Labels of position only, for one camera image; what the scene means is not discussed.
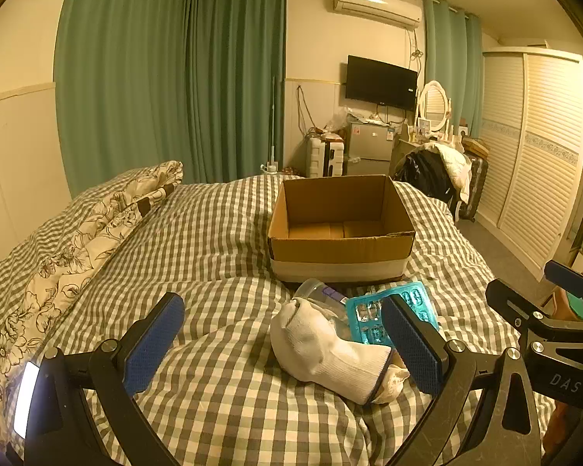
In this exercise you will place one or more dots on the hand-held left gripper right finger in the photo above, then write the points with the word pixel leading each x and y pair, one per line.
pixel 413 344

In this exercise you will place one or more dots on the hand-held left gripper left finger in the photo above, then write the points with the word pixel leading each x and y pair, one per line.
pixel 153 344

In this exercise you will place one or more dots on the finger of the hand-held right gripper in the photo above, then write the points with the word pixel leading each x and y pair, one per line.
pixel 512 301
pixel 568 277

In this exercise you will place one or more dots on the white plastic toy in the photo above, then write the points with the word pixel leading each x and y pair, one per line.
pixel 393 383

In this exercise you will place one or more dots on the teal blister pack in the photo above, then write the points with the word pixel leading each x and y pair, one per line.
pixel 364 315

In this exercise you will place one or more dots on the white sock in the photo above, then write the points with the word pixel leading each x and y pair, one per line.
pixel 316 349

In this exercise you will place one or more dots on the clear plastic bottle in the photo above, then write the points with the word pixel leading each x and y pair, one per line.
pixel 320 295

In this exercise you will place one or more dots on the brown cardboard box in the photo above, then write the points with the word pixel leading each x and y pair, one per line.
pixel 340 252

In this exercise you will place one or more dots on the person's right hand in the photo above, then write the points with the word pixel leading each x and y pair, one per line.
pixel 561 424

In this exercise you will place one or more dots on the wooden stool with green cushion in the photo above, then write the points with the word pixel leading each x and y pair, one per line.
pixel 577 307

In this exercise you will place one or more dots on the checked bed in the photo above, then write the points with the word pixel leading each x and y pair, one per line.
pixel 213 262

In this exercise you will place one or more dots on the floral quilt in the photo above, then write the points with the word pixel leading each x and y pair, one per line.
pixel 77 252

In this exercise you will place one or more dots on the brown suitcase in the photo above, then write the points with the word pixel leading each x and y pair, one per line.
pixel 476 187

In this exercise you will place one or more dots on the white louvered wardrobe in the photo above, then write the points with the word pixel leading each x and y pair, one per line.
pixel 534 155

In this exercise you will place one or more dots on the cream coat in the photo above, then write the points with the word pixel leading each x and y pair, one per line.
pixel 454 162

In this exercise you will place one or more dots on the black jacket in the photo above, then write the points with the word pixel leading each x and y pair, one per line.
pixel 425 174

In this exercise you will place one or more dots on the white dressing table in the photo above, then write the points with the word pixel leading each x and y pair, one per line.
pixel 404 144

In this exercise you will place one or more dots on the silver small fridge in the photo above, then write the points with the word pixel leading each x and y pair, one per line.
pixel 369 148

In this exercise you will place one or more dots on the white suitcase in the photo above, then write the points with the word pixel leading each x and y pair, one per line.
pixel 325 158

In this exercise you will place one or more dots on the white oval mirror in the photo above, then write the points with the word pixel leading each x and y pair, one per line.
pixel 435 104

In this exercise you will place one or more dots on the clear plastic bag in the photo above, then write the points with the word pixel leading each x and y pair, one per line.
pixel 335 124

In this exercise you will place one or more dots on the green curtain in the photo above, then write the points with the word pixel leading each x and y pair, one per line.
pixel 238 77
pixel 454 68
pixel 121 73

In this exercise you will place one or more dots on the white mop pole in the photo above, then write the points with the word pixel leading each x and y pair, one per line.
pixel 272 121

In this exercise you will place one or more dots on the white air conditioner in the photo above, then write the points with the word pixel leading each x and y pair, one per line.
pixel 376 5

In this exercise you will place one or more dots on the black wall television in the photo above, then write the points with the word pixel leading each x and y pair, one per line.
pixel 381 82

